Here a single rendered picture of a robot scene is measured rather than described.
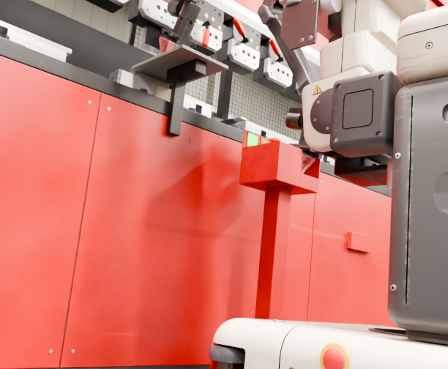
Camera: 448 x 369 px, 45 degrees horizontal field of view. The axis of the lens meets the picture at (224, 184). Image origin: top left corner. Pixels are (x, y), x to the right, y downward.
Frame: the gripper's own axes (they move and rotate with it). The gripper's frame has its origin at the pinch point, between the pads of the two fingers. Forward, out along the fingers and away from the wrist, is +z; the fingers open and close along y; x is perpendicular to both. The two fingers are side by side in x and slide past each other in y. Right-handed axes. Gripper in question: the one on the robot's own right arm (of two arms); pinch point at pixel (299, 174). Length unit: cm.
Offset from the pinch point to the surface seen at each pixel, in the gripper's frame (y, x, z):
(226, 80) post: 124, -60, -46
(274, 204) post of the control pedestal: -1.0, 8.5, 11.1
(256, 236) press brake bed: 14.5, -3.8, 23.9
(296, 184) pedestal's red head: -5.8, 6.6, 3.3
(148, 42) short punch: 44, 40, -29
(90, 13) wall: 414, -97, -118
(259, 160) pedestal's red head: 3.3, 15.3, -0.7
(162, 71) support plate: 33, 39, -20
